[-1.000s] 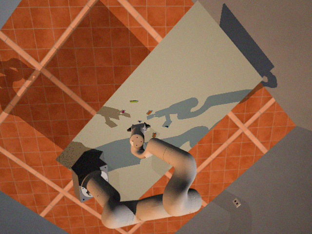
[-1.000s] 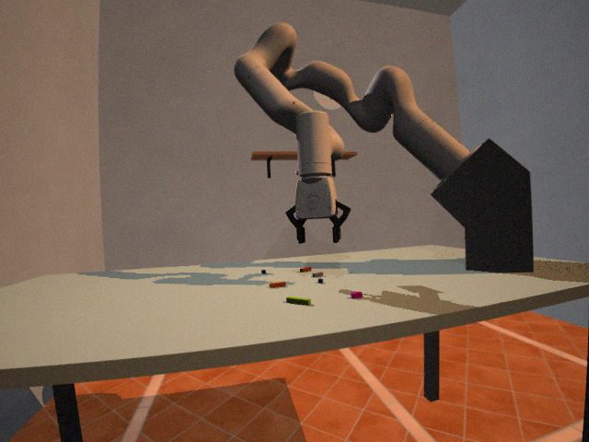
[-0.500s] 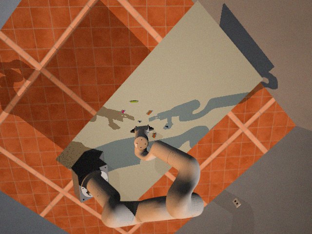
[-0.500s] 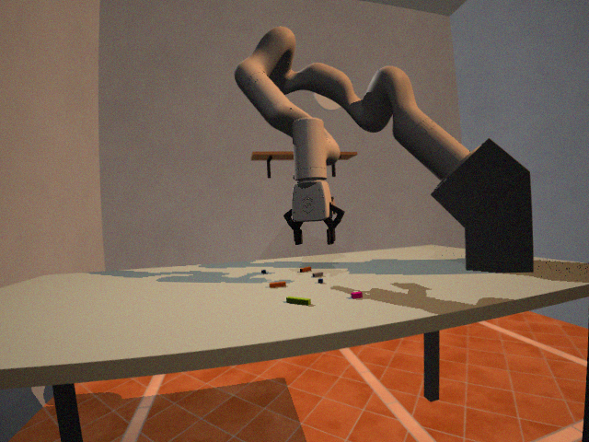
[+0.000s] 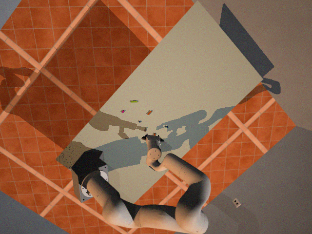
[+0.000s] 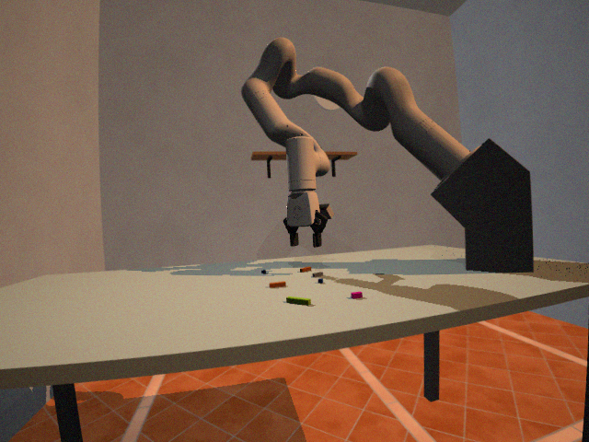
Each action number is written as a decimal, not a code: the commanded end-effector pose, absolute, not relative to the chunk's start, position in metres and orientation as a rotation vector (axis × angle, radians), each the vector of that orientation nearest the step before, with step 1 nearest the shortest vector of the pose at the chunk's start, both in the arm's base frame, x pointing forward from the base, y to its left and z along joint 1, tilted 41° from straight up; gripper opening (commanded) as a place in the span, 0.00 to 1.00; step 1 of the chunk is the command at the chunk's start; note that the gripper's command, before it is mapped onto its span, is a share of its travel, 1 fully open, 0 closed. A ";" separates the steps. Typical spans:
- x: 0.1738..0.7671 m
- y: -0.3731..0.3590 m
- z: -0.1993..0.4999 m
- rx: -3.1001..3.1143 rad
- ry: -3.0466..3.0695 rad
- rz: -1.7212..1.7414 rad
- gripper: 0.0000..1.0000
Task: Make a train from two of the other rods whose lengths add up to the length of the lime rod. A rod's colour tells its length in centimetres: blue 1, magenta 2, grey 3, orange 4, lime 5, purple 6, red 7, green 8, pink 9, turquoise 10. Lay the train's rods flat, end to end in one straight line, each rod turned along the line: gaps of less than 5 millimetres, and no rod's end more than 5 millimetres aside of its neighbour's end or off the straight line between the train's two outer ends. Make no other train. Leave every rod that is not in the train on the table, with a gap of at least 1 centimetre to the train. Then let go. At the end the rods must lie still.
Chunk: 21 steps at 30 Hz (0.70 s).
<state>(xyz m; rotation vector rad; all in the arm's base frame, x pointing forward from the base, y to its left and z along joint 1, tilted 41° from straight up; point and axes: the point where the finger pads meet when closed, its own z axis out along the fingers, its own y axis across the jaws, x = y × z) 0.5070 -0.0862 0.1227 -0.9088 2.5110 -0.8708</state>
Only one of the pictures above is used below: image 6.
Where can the lime green rod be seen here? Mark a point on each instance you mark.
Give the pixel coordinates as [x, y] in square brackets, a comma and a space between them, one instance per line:
[298, 300]

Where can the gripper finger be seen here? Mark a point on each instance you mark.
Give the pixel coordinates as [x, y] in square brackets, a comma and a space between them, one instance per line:
[293, 234]
[318, 229]

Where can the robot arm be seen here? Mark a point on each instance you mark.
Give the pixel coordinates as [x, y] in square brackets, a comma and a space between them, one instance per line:
[436, 149]

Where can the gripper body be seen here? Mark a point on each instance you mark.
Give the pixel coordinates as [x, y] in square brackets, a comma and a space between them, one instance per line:
[301, 207]

